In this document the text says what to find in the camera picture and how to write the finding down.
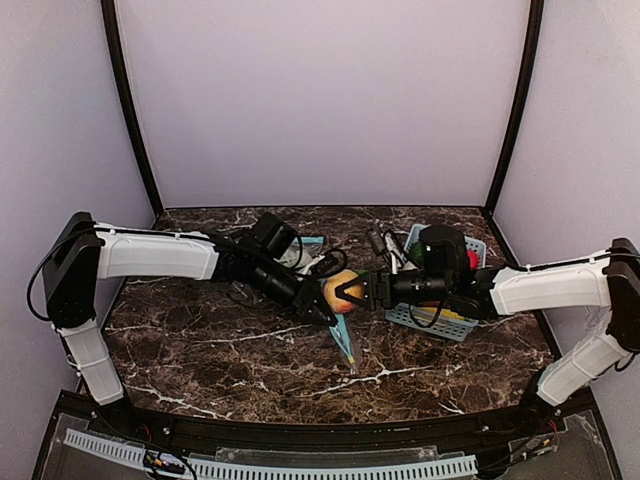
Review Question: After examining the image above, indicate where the red round fruit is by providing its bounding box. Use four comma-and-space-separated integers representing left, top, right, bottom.
467, 250, 480, 270

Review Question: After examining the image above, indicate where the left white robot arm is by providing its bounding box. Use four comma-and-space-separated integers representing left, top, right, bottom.
25, 211, 337, 407

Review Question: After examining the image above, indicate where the yellow lemon toy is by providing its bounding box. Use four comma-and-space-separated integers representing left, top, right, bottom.
421, 306, 467, 321

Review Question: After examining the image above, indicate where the light blue plastic basket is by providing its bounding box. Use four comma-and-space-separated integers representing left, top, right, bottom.
385, 223, 487, 342

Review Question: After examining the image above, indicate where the left black frame post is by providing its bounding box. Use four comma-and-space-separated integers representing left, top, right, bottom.
100, 0, 165, 219

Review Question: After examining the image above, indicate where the right black frame post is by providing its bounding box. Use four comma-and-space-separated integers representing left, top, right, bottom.
484, 0, 545, 216

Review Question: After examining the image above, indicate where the clear zip bag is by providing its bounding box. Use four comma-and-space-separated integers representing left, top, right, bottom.
277, 236, 325, 273
329, 313, 360, 374

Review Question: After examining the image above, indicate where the white slotted cable duct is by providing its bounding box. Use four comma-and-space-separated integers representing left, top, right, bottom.
63, 428, 478, 480

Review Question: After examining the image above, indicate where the green bumpy cucumber toy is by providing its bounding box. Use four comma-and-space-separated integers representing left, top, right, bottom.
408, 241, 424, 266

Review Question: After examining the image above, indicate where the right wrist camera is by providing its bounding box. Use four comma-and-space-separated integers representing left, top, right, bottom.
367, 226, 406, 273

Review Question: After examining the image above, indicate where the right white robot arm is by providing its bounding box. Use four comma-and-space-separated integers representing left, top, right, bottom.
335, 225, 639, 407

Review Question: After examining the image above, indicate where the orange fruit toy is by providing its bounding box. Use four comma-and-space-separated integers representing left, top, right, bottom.
323, 268, 366, 315

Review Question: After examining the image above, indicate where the black frame post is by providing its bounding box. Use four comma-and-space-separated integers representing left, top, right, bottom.
484, 0, 545, 216
100, 0, 165, 219

